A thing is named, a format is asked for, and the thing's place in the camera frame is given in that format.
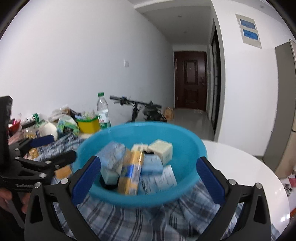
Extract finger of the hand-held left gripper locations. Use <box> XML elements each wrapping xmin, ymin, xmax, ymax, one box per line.
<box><xmin>9</xmin><ymin>135</ymin><xmax>55</xmax><ymax>154</ymax></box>
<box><xmin>14</xmin><ymin>150</ymin><xmax>77</xmax><ymax>186</ymax></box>

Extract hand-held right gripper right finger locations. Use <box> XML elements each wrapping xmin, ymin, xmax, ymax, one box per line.
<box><xmin>196</xmin><ymin>156</ymin><xmax>271</xmax><ymax>241</ymax></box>

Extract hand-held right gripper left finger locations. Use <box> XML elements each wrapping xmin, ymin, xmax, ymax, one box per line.
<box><xmin>24</xmin><ymin>156</ymin><xmax>102</xmax><ymax>241</ymax></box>

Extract blue plastic basin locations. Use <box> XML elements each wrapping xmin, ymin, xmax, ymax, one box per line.
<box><xmin>73</xmin><ymin>122</ymin><xmax>207</xmax><ymax>208</ymax></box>

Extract orange and blue box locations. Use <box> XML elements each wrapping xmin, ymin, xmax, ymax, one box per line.
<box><xmin>117</xmin><ymin>149</ymin><xmax>145</xmax><ymax>196</ymax></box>

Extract light blue packet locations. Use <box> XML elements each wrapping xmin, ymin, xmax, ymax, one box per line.
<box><xmin>139</xmin><ymin>164</ymin><xmax>178</xmax><ymax>194</ymax></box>

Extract grey-blue box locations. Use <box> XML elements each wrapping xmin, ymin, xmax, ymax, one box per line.
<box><xmin>141</xmin><ymin>154</ymin><xmax>163</xmax><ymax>175</ymax></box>

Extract white round desktop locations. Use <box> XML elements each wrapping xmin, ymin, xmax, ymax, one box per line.
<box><xmin>79</xmin><ymin>132</ymin><xmax>290</xmax><ymax>234</ymax></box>

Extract person's left hand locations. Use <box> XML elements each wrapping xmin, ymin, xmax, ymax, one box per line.
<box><xmin>0</xmin><ymin>188</ymin><xmax>30</xmax><ymax>215</ymax></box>

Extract white rounded object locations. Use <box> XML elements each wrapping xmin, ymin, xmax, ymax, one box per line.
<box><xmin>39</xmin><ymin>122</ymin><xmax>58</xmax><ymax>141</ymax></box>

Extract clear jar of cereal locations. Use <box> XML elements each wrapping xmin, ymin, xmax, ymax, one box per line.
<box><xmin>22</xmin><ymin>113</ymin><xmax>41</xmax><ymax>139</ymax></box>

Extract brown hexagonal packet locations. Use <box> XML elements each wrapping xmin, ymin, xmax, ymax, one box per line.
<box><xmin>54</xmin><ymin>166</ymin><xmax>73</xmax><ymax>180</ymax></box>

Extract pink packet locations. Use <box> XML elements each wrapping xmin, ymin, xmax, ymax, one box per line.
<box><xmin>8</xmin><ymin>134</ymin><xmax>27</xmax><ymax>144</ymax></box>

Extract small white box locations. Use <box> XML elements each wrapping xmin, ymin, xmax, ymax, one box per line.
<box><xmin>100</xmin><ymin>166</ymin><xmax>121</xmax><ymax>186</ymax></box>

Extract green tissue box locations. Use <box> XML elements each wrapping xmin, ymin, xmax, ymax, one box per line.
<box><xmin>57</xmin><ymin>115</ymin><xmax>80</xmax><ymax>137</ymax></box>

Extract clear snack bag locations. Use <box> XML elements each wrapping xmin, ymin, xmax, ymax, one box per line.
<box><xmin>47</xmin><ymin>105</ymin><xmax>71</xmax><ymax>123</ymax></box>

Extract blue and white box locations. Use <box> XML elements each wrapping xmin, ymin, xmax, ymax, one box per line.
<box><xmin>96</xmin><ymin>141</ymin><xmax>126</xmax><ymax>171</ymax></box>

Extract yellow bowl with green rim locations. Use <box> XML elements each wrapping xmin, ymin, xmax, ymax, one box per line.
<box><xmin>76</xmin><ymin>116</ymin><xmax>100</xmax><ymax>134</ymax></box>

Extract packets in yellow bin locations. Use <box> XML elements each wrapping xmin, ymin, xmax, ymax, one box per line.
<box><xmin>77</xmin><ymin>111</ymin><xmax>97</xmax><ymax>121</ymax></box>

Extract large cream box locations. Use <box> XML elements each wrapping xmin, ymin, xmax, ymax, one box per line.
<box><xmin>148</xmin><ymin>139</ymin><xmax>173</xmax><ymax>166</ymax></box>

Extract blue plaid cloth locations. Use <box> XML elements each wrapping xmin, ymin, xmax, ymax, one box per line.
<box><xmin>30</xmin><ymin>133</ymin><xmax>280</xmax><ymax>241</ymax></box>

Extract clear water bottle green cap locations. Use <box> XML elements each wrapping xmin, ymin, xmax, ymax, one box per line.
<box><xmin>96</xmin><ymin>92</ymin><xmax>111</xmax><ymax>130</ymax></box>

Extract small cream box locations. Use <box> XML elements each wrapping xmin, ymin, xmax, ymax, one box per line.
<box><xmin>131</xmin><ymin>144</ymin><xmax>148</xmax><ymax>153</ymax></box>

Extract colourful floor clutter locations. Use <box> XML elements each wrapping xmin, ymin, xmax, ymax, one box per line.
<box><xmin>281</xmin><ymin>167</ymin><xmax>296</xmax><ymax>197</ymax></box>

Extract cardboard box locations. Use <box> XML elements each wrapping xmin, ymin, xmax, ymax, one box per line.
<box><xmin>164</xmin><ymin>107</ymin><xmax>175</xmax><ymax>121</ymax></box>

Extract black bicycle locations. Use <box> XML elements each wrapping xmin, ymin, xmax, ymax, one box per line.
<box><xmin>109</xmin><ymin>95</ymin><xmax>167</xmax><ymax>123</ymax></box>

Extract dark glass sliding door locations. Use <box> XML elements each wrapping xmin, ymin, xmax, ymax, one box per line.
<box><xmin>209</xmin><ymin>20</ymin><xmax>222</xmax><ymax>136</ymax></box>

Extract dark brown door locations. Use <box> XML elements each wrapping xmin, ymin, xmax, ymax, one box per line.
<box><xmin>173</xmin><ymin>51</ymin><xmax>207</xmax><ymax>111</ymax></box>

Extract grey cabinet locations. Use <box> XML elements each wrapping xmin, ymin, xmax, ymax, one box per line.
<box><xmin>264</xmin><ymin>39</ymin><xmax>296</xmax><ymax>179</ymax></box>

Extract wall panel with blue windows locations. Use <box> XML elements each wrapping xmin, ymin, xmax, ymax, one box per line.
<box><xmin>235</xmin><ymin>14</ymin><xmax>263</xmax><ymax>49</ymax></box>

